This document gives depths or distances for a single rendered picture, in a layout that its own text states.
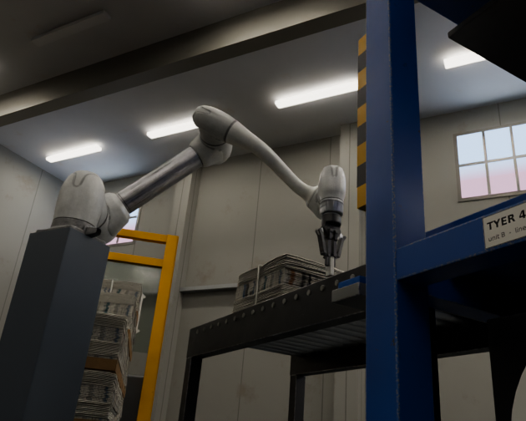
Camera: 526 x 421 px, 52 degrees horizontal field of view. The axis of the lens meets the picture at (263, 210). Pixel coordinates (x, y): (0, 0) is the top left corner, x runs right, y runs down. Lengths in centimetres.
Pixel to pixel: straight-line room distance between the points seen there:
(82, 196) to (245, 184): 684
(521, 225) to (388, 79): 48
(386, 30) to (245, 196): 752
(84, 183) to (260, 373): 583
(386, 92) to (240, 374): 681
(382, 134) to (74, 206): 125
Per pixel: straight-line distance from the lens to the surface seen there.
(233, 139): 217
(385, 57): 122
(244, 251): 827
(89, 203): 205
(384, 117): 113
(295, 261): 200
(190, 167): 231
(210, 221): 883
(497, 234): 84
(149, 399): 399
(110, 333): 232
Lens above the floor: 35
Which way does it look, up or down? 24 degrees up
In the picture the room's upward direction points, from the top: 5 degrees clockwise
